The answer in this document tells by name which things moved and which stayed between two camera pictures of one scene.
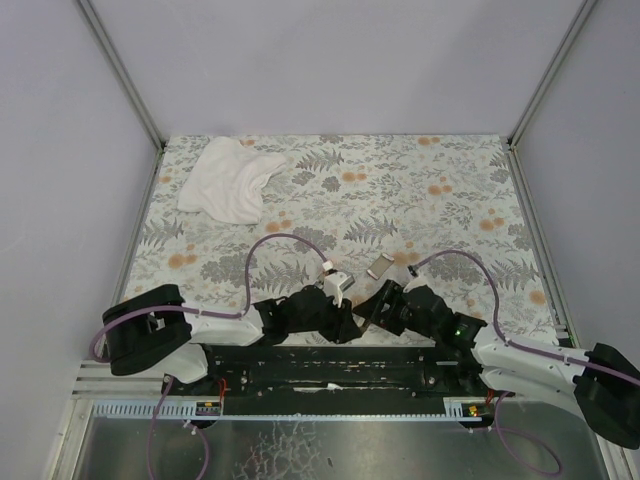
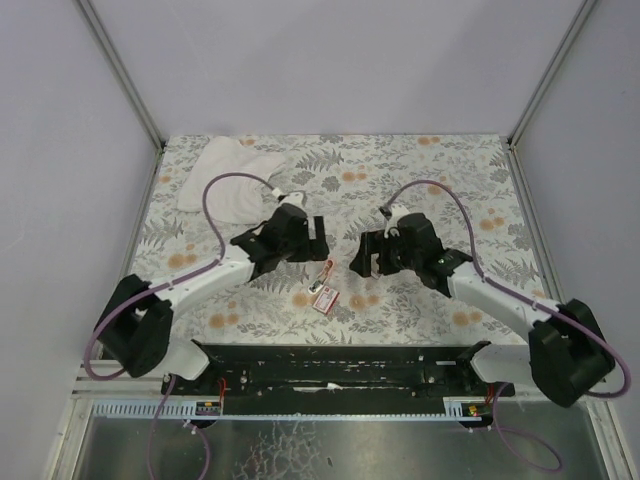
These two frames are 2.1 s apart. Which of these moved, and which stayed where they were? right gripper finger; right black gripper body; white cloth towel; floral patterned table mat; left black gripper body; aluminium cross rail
Moved: right gripper finger; left black gripper body; right black gripper body
Stayed: floral patterned table mat; aluminium cross rail; white cloth towel
